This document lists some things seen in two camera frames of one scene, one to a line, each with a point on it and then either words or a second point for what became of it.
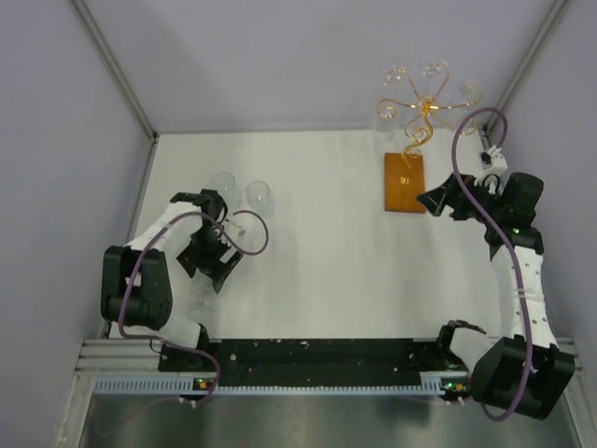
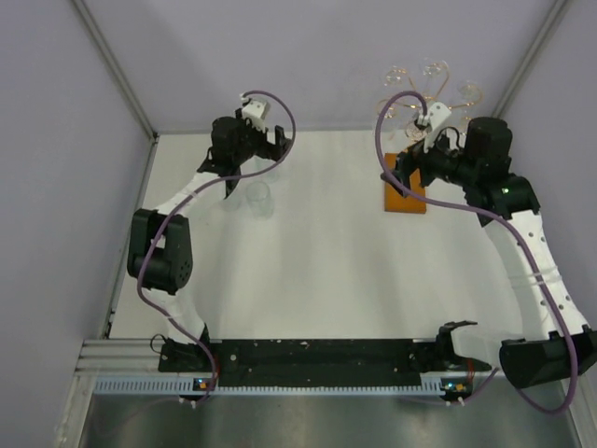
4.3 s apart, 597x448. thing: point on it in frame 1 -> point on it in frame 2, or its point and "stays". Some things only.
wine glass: (257, 193) stays
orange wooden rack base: (404, 181) stays
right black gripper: (437, 200) -> (416, 159)
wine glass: (433, 67) stays
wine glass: (471, 93) stays
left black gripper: (190, 261) -> (269, 151)
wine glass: (395, 76) stays
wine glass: (203, 301) -> (274, 175)
